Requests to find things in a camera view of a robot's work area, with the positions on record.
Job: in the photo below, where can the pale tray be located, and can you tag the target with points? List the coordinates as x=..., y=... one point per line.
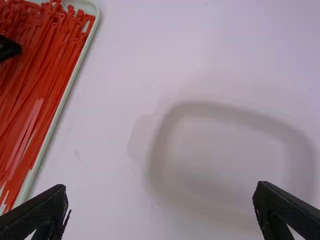
x=51, y=132

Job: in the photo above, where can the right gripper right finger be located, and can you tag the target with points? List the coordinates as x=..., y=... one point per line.
x=290, y=217

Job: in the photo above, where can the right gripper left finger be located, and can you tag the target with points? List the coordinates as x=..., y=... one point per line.
x=35, y=220

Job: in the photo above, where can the white dish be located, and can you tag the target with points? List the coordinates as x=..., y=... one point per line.
x=225, y=155

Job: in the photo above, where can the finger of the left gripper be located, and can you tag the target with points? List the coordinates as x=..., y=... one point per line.
x=8, y=48

